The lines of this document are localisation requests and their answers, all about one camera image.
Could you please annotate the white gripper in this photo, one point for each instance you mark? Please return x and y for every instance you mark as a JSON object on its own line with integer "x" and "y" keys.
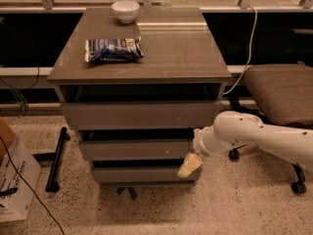
{"x": 200, "y": 144}

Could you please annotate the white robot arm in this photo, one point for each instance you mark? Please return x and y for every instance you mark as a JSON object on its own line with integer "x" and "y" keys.
{"x": 231, "y": 130}

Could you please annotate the grey top drawer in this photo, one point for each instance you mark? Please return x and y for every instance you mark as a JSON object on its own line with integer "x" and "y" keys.
{"x": 148, "y": 115}

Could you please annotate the grey drawer cabinet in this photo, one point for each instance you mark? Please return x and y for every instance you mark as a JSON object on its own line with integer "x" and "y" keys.
{"x": 181, "y": 64}

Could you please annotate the blue snack bag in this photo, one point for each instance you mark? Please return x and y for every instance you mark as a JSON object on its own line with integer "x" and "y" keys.
{"x": 104, "y": 50}

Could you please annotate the white ceramic bowl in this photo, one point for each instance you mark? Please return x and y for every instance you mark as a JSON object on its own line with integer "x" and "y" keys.
{"x": 126, "y": 11}

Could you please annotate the cardboard box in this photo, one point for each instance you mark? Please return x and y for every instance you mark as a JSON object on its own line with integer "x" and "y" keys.
{"x": 17, "y": 164}

